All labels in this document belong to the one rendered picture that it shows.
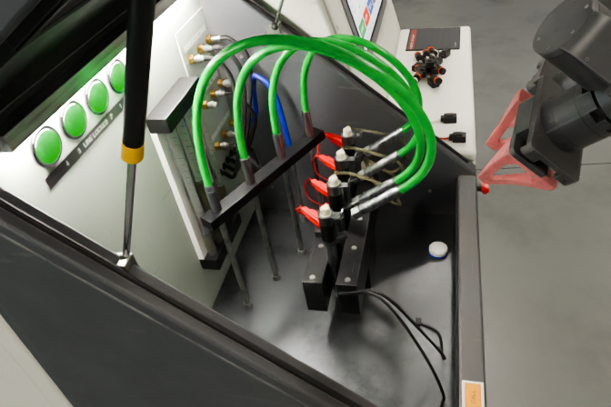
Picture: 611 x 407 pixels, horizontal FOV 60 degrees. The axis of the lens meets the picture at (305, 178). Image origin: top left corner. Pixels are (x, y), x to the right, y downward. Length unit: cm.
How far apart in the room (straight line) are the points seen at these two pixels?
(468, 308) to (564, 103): 49
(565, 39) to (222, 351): 45
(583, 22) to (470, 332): 58
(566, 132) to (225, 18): 74
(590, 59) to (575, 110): 9
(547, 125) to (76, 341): 57
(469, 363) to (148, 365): 48
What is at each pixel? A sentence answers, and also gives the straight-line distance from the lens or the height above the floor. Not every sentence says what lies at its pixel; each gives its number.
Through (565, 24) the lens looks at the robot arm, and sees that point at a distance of 49.
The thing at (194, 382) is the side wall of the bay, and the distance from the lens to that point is 69.
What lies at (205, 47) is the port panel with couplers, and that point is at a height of 130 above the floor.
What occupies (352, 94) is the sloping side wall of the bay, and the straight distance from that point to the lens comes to 111.
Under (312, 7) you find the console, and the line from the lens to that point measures 109.
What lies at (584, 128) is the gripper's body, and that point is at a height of 141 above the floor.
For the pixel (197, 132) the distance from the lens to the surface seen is 86.
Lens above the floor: 169
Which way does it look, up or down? 37 degrees down
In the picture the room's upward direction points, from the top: 11 degrees counter-clockwise
